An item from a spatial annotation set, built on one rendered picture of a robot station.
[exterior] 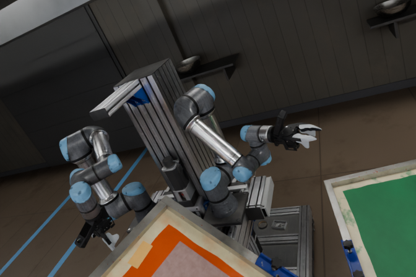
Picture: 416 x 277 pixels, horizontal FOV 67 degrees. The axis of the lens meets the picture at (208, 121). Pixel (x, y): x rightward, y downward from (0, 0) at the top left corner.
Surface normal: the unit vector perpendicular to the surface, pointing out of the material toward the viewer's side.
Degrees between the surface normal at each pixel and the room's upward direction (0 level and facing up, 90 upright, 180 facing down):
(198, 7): 90
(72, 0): 90
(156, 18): 90
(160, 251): 32
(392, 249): 0
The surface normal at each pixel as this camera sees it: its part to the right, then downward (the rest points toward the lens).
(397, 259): -0.38, -0.84
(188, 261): 0.07, -0.72
